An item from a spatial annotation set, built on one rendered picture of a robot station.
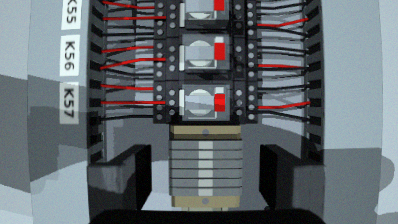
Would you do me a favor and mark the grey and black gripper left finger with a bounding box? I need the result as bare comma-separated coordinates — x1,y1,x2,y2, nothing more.
86,144,152,221

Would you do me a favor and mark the grey relay with red button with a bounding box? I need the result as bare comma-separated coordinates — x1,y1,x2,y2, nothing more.
182,34,229,73
182,85,230,121
183,0,229,30

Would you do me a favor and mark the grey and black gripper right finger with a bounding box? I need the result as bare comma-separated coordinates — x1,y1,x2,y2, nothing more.
259,144,327,221

